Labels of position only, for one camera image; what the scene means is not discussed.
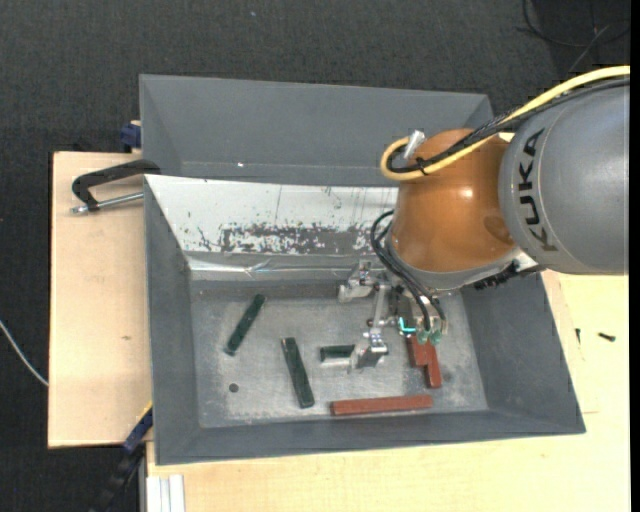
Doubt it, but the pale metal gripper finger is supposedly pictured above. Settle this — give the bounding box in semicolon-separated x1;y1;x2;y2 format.
347;331;390;376
337;261;376;305

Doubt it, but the dark green flat block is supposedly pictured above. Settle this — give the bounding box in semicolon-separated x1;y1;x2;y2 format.
279;336;317;410
319;343;358;363
222;293;267;358

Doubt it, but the red-brown flat block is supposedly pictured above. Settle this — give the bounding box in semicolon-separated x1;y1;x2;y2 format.
420;345;445;391
329;393;435;418
405;335;430;371

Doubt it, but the grey metal bin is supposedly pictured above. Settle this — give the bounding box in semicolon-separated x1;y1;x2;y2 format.
138;73;588;467

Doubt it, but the pale cardboard board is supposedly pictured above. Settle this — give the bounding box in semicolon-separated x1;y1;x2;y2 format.
47;150;154;449

